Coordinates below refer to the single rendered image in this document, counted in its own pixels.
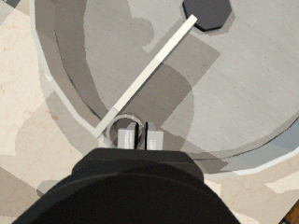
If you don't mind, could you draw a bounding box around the grey metal sleeve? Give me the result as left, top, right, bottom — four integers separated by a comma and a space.
106, 112, 146, 149

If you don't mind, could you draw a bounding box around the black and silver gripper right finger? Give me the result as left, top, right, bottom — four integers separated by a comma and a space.
145, 122, 164, 150

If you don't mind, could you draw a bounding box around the grey round turntable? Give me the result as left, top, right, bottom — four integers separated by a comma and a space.
29, 0, 299, 179

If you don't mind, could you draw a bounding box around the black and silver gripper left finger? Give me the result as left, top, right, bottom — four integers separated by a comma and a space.
118, 121, 139, 149

